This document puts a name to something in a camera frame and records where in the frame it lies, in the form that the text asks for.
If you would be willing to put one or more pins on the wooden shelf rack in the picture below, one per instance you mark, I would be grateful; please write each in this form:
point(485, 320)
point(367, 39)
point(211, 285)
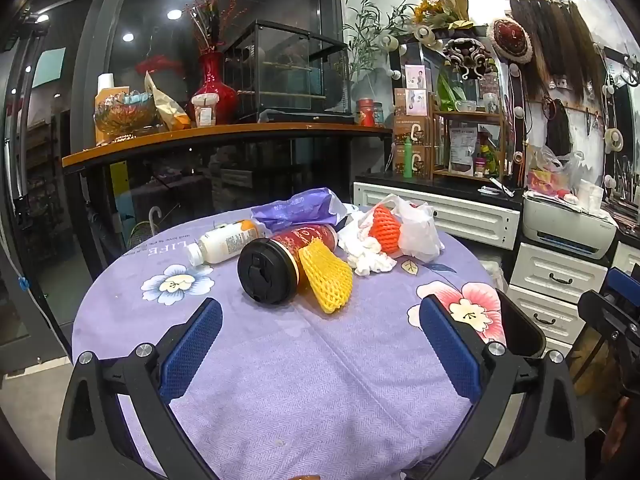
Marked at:
point(470, 116)

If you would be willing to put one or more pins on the green leafy branches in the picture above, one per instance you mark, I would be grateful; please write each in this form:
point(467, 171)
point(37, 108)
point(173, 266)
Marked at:
point(365, 40)

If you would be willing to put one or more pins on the green bottle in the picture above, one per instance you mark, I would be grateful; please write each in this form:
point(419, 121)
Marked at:
point(409, 160)

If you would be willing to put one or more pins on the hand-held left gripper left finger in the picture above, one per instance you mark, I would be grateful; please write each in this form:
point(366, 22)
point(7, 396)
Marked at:
point(192, 347)

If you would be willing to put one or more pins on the clear printed cup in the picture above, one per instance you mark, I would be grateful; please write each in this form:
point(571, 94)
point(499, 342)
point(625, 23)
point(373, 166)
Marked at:
point(491, 102)

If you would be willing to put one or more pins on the white tape roll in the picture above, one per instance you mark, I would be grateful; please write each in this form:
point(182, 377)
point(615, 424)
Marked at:
point(613, 139)

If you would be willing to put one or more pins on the red round fringed hat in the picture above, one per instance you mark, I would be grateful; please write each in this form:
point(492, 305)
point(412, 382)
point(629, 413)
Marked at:
point(510, 40)

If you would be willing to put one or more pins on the yellow flower bouquet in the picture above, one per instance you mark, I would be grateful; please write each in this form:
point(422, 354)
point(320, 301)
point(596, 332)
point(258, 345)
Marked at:
point(435, 5)

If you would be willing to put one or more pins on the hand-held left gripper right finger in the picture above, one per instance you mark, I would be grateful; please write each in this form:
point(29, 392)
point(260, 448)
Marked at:
point(450, 345)

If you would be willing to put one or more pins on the black trash bin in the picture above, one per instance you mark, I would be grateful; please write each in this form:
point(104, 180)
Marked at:
point(520, 325)

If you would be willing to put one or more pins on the wooden top glass counter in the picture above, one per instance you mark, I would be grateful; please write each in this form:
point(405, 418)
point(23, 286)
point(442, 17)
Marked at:
point(225, 132)

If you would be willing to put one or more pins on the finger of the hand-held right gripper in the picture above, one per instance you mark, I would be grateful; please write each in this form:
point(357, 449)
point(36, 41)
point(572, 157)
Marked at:
point(600, 307)
point(622, 280)

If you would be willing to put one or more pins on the red vase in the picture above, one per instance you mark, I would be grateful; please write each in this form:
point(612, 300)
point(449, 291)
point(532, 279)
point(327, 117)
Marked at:
point(215, 95)

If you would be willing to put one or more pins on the small glass jar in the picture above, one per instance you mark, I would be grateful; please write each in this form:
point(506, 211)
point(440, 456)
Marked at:
point(378, 115)

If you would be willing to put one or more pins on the clear bag red contents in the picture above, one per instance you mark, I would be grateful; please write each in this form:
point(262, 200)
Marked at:
point(545, 180)

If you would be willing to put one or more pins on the white plastic bottle orange label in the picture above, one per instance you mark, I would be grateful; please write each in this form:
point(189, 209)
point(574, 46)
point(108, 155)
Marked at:
point(222, 245)

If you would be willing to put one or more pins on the purple floral tablecloth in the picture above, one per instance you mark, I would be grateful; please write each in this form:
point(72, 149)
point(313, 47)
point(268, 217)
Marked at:
point(300, 360)

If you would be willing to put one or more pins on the purple plastic bag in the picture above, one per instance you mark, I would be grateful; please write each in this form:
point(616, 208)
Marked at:
point(295, 210)

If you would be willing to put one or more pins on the patterned glass bowl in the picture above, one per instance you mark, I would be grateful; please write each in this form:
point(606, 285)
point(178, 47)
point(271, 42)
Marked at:
point(125, 115)

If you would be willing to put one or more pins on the dried red flower stems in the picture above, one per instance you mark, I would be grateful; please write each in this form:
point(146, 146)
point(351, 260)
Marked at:
point(207, 25)

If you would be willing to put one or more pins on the white plastic bag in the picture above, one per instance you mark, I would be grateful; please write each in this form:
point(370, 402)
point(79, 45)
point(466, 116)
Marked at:
point(420, 235)

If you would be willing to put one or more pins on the glass display case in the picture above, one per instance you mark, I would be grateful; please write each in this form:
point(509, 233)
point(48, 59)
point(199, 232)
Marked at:
point(280, 75)

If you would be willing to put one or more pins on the white vanity drawer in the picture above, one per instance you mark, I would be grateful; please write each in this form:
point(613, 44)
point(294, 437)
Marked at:
point(627, 260)

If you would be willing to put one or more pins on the yellow panel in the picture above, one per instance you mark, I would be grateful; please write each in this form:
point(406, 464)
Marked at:
point(120, 177)

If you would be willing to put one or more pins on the row of hair wefts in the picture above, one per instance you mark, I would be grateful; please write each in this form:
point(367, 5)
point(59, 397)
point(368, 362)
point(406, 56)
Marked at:
point(550, 45)

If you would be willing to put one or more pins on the pink photo card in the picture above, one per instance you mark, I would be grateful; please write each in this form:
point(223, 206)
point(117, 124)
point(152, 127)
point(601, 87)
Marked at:
point(415, 77)

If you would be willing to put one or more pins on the white plastic container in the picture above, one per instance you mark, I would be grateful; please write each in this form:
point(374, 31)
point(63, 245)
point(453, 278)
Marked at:
point(590, 197)

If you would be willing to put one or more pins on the long white drawer cabinet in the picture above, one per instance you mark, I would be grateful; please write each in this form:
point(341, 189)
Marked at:
point(450, 215)

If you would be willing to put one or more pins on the dark hair bundle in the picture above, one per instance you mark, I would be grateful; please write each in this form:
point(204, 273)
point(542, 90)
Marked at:
point(559, 130)

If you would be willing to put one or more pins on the yellow foam fruit net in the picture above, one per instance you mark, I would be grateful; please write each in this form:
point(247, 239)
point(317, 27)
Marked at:
point(325, 280)

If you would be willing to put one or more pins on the white two-drawer unit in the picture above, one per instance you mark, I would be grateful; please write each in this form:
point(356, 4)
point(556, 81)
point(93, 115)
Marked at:
point(555, 275)

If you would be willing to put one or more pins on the brown printed box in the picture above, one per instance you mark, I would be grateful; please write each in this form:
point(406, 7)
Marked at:
point(422, 132)
point(422, 162)
point(400, 105)

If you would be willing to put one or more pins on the red tin canister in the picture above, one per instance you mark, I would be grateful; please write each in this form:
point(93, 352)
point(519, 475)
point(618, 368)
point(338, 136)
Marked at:
point(365, 112)

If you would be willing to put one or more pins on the orange foam fruit net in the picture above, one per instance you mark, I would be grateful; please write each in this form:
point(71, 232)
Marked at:
point(385, 230)

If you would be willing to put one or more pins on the small clear glass bowl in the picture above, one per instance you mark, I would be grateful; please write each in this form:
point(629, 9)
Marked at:
point(465, 106)

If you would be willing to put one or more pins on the kraft paper snack bag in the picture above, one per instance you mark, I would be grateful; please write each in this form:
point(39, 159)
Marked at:
point(167, 107)

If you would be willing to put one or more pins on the red paper cup black lid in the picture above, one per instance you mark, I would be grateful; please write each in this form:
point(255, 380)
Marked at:
point(265, 270)

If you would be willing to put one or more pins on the grey fuzzy stool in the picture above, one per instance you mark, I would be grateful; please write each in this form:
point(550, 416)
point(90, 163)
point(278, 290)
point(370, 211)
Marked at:
point(494, 272)

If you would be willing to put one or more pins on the vanity mirror with bulbs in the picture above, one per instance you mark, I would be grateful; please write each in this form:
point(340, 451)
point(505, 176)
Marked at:
point(422, 52)
point(625, 125)

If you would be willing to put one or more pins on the white paper roll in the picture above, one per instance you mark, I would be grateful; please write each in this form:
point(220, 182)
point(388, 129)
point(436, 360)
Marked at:
point(106, 81)

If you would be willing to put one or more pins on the white hair clipper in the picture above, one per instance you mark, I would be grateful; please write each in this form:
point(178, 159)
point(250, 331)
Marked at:
point(501, 187)

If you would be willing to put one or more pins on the ornate decorative headdress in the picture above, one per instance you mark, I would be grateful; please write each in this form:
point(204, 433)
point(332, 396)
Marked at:
point(467, 57)

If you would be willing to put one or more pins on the white printer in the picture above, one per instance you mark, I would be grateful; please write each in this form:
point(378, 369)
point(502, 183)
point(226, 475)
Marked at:
point(560, 222)

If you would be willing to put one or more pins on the clear plastic snack cup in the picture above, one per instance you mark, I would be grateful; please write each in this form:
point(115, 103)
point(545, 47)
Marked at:
point(205, 112)

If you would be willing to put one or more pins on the white tissue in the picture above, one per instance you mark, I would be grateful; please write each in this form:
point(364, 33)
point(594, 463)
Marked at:
point(367, 257)

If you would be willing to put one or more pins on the orange box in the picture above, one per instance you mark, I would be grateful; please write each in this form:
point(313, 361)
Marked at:
point(107, 95)

